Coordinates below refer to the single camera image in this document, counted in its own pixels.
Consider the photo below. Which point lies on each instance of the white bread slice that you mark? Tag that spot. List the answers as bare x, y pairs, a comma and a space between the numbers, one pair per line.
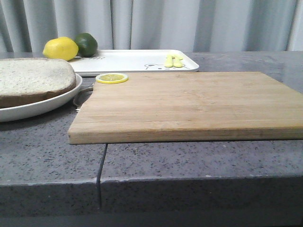
28, 80

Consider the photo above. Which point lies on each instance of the white round plate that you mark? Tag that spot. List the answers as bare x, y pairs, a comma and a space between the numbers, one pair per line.
37, 108

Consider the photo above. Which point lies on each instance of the white bear-print tray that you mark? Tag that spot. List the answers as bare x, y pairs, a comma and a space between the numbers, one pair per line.
106, 61

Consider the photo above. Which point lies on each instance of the wooden cutting board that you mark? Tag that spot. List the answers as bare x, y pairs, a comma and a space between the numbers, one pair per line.
184, 106

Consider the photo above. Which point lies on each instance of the yellow plastic spoon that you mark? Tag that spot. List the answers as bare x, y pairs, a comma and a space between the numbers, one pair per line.
177, 60

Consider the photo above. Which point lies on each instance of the lemon slice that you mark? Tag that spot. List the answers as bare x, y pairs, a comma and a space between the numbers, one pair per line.
111, 78

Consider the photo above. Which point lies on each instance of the green lime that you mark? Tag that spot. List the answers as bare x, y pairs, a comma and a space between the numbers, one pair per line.
87, 44

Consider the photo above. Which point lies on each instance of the yellow lemon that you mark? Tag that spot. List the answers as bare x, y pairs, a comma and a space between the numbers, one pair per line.
61, 48

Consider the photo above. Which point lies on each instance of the grey curtain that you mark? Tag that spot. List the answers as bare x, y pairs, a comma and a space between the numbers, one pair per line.
186, 25

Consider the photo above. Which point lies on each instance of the metal cutting board handle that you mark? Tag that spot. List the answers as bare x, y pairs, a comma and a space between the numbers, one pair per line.
82, 96

